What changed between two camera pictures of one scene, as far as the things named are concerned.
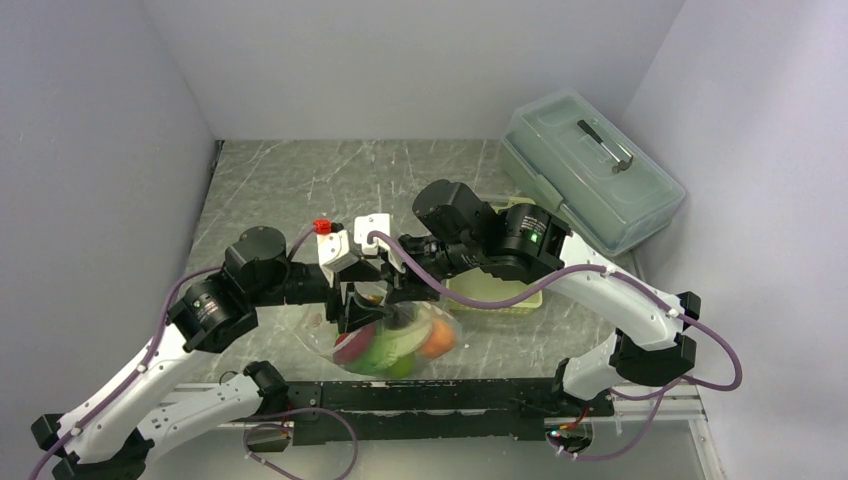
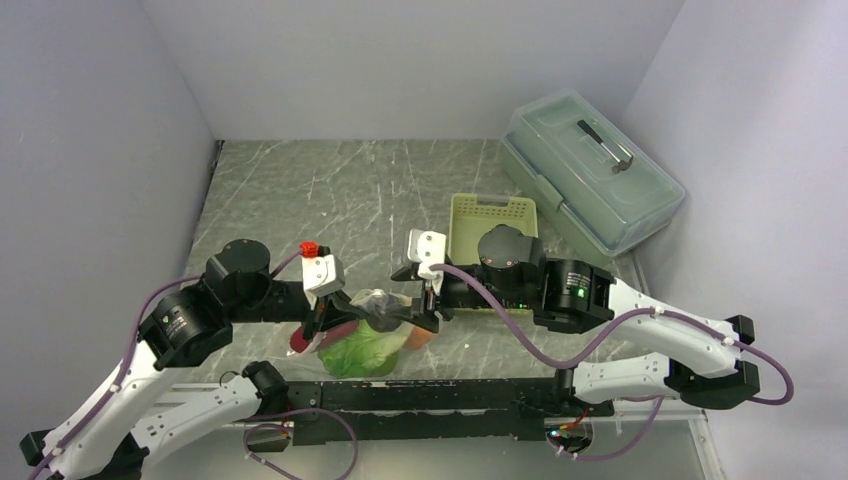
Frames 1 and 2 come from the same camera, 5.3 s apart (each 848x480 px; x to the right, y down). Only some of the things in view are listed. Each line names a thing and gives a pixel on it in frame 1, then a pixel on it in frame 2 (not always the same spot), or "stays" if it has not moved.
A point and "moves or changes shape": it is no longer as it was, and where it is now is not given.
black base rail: (432, 409) stays
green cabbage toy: (394, 348) moves or changes shape
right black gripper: (407, 291) to (426, 321)
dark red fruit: (349, 346) to (299, 343)
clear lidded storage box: (611, 193) stays
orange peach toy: (441, 339) to (418, 338)
